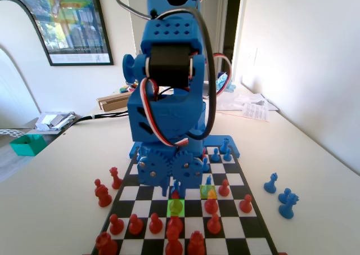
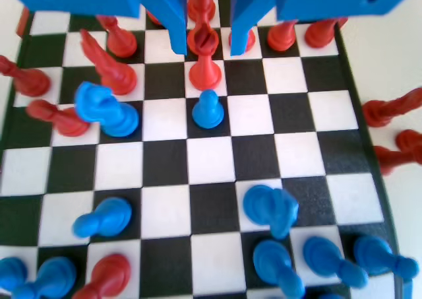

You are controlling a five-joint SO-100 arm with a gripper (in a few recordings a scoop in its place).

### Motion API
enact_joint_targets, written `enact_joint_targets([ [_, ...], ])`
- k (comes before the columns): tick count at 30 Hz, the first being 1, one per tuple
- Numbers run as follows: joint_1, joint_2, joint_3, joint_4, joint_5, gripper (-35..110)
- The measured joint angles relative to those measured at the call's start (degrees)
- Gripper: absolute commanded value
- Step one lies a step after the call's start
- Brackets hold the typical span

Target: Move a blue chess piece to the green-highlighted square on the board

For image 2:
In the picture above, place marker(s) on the red bishop chess piece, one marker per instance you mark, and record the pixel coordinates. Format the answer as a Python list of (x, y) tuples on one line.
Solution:
[(201, 13)]

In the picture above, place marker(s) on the black and white chessboard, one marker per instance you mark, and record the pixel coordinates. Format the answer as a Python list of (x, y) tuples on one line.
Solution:
[(211, 158)]

